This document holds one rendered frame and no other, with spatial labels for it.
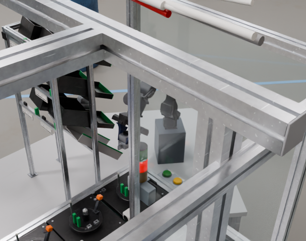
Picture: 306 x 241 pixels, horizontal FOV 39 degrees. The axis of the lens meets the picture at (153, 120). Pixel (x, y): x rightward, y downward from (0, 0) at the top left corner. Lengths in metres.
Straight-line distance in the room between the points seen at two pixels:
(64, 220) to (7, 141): 2.21
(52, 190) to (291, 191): 1.37
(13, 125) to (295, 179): 3.43
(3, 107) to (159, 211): 4.05
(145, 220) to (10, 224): 1.62
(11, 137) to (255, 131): 3.63
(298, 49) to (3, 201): 1.63
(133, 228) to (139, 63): 0.25
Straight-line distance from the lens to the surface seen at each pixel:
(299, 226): 3.33
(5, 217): 2.12
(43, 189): 2.21
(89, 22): 0.70
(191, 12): 0.51
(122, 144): 1.91
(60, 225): 1.88
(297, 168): 1.05
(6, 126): 4.21
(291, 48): 0.93
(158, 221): 0.50
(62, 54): 0.63
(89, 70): 1.74
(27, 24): 1.84
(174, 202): 0.52
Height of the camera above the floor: 2.36
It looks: 35 degrees down
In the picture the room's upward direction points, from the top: 1 degrees clockwise
